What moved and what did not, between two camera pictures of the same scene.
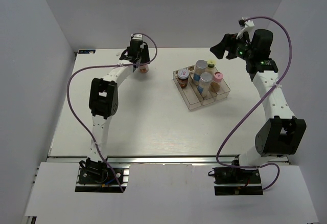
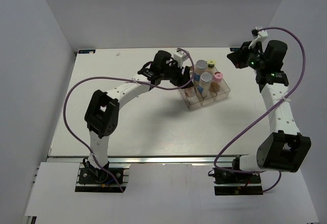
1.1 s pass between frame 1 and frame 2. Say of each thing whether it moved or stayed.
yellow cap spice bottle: stayed
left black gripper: moved
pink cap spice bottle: stayed
